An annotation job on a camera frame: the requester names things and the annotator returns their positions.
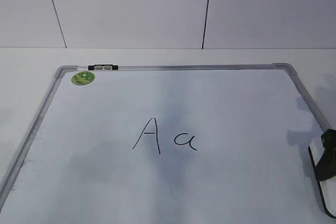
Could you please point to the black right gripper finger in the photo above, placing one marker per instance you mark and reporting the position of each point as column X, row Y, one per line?
column 325, row 168

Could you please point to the white eraser with black felt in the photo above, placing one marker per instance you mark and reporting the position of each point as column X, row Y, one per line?
column 326, row 187

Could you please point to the round green sticker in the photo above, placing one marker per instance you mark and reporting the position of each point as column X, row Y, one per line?
column 83, row 78

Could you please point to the white board with grey frame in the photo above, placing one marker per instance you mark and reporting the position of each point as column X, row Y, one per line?
column 169, row 144

